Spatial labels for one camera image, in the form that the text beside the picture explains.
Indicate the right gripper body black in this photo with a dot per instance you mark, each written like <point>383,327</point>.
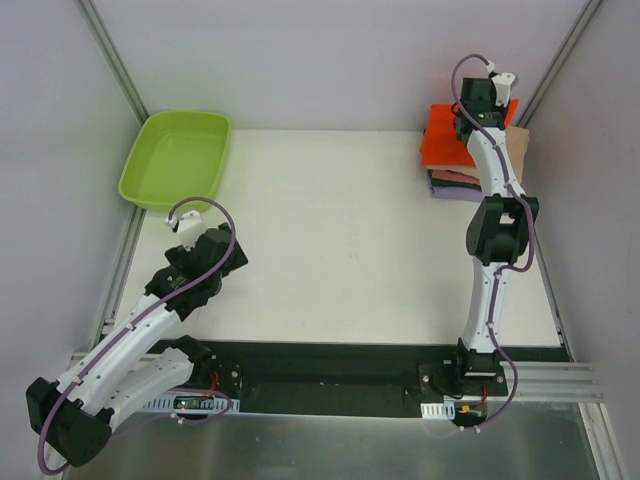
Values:
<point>476,89</point>

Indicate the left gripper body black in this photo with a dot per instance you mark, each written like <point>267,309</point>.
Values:
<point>230,251</point>

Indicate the orange t shirt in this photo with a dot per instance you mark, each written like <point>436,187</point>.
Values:
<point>440,146</point>

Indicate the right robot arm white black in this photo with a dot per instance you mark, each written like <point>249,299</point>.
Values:
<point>498,236</point>

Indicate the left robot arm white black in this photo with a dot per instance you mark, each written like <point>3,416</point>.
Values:
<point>76,414</point>

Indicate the beige folded t shirt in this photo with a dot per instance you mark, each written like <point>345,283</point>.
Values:
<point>517,140</point>

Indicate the pink folded t shirt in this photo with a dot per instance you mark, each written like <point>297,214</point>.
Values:
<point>448,178</point>

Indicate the dark green folded t shirt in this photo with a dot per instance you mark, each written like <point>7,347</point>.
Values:
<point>432,187</point>

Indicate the lilac folded t shirt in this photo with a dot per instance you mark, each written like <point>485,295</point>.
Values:
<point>461,194</point>

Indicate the green plastic bin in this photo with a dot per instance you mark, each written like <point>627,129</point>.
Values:
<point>177,154</point>

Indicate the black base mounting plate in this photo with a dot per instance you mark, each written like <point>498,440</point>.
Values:
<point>369,407</point>

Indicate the right aluminium corner post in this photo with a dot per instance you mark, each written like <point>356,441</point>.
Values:
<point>580,26</point>

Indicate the aluminium corner post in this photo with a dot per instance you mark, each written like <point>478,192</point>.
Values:
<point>580,26</point>
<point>110,52</point>

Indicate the left white cable duct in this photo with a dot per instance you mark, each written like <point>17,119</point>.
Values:
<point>189,403</point>

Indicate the white cable duct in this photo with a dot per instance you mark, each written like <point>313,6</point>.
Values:
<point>189,403</point>
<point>438,411</point>

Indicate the right white cable duct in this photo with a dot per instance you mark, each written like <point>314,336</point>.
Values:
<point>438,411</point>

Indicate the left aluminium corner post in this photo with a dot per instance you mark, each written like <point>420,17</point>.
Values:
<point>110,52</point>

